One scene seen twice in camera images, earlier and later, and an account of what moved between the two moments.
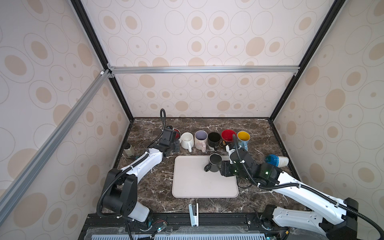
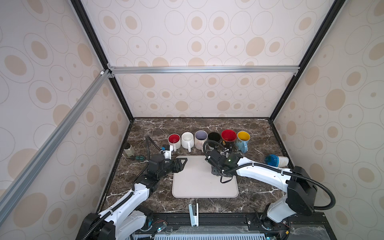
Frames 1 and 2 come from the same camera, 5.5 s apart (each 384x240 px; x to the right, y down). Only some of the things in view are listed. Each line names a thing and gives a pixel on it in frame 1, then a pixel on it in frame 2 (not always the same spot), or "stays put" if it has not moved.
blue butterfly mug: x=243 y=137 stays put
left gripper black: x=176 y=144 to x=174 y=165
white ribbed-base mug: x=187 y=141 stays put
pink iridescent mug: x=201 y=140 stays put
